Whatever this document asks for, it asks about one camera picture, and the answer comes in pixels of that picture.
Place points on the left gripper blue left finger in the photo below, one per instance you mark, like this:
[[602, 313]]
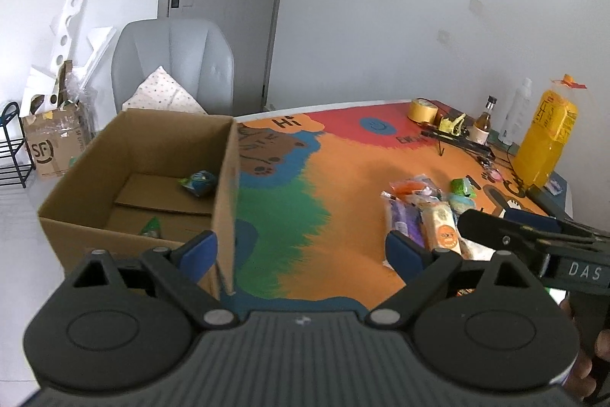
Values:
[[177, 273]]

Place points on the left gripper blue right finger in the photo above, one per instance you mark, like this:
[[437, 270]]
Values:
[[426, 276]]

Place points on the beige biscuit pack orange label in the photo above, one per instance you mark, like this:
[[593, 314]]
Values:
[[439, 227]]

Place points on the clear white snack pack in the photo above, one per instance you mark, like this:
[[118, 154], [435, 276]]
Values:
[[474, 251]]

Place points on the purple wafer snack pack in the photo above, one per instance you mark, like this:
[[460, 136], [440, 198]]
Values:
[[403, 217]]

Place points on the orange candy packet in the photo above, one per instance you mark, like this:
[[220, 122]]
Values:
[[407, 187]]

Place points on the green shiny snack bag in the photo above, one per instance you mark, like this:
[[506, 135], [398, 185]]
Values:
[[199, 184]]

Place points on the small green snack pouch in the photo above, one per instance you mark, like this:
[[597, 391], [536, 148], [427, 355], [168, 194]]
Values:
[[463, 187]]

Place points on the teal cracker pack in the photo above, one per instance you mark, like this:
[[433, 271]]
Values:
[[459, 203]]

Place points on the person's right hand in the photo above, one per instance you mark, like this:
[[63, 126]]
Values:
[[589, 379]]

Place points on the black remote control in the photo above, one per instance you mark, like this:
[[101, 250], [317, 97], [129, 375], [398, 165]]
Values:
[[545, 202]]

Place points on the brown cardboard box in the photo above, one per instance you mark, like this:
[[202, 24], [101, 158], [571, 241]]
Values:
[[122, 194]]

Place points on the colourful cartoon table mat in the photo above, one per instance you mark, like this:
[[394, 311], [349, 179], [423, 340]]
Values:
[[311, 218]]

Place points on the black folding stand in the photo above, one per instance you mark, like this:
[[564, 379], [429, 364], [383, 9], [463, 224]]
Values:
[[460, 142]]

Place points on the yellow bread bag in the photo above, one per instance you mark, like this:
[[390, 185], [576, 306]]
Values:
[[548, 133]]

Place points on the white plastic bottle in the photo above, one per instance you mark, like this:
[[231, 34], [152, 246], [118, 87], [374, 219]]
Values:
[[513, 120]]

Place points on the small amber glass bottle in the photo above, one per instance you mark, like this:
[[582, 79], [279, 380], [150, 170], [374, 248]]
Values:
[[482, 124]]

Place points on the yellow tape roll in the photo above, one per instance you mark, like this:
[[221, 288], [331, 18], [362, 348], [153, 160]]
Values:
[[422, 111]]

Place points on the white dotted pillow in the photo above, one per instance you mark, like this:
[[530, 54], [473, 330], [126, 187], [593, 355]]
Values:
[[160, 92]]

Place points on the SF cardboard box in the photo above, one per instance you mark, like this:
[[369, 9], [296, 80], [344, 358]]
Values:
[[56, 119]]

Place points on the black metal rack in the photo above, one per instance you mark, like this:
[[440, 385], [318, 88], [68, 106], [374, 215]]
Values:
[[16, 160]]

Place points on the grey upholstered chair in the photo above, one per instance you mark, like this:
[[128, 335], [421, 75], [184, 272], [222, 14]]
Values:
[[194, 52]]

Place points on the white perforated foam board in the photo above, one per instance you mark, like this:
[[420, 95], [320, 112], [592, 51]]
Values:
[[63, 30]]

